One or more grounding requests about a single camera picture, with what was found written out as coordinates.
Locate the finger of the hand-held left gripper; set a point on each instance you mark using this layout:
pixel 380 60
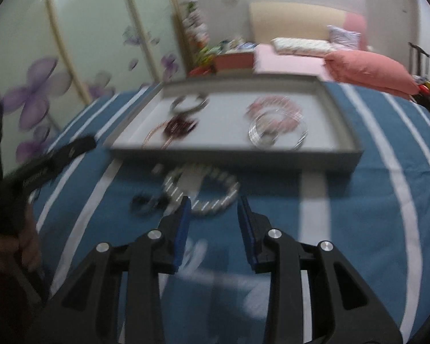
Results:
pixel 75 150

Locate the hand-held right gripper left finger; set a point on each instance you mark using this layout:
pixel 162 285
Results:
pixel 182 229

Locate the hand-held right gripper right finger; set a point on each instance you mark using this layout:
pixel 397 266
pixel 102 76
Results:
pixel 245 229

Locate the silver bangle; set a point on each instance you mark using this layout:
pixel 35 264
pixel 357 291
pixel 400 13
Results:
pixel 254 138

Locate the grey shallow tray box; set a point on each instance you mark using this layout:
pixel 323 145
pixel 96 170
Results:
pixel 222 122

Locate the person's left hand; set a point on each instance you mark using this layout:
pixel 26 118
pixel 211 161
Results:
pixel 29 247

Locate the blue white striped tablecloth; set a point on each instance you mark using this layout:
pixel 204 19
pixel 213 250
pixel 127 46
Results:
pixel 354 204

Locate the sliding wardrobe with purple flowers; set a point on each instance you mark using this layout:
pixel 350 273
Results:
pixel 93 25

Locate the red bin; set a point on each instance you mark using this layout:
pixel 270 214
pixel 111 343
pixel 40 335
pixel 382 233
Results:
pixel 200 70

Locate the pink white nightstand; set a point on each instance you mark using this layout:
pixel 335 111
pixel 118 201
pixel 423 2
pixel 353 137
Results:
pixel 233 62

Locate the bed with pink sheet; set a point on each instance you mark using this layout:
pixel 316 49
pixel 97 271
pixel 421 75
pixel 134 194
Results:
pixel 283 62

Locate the white patterned pillow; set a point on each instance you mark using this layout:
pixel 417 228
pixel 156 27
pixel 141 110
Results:
pixel 301 46

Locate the folded salmon quilt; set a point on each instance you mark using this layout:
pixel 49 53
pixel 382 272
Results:
pixel 369 70

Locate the cream pink headboard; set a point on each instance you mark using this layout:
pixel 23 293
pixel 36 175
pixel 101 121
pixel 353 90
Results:
pixel 290 19

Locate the purple floral pillow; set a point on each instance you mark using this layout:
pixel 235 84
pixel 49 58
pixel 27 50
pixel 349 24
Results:
pixel 344 37

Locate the dark wooden chair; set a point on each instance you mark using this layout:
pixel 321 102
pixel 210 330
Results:
pixel 421 57

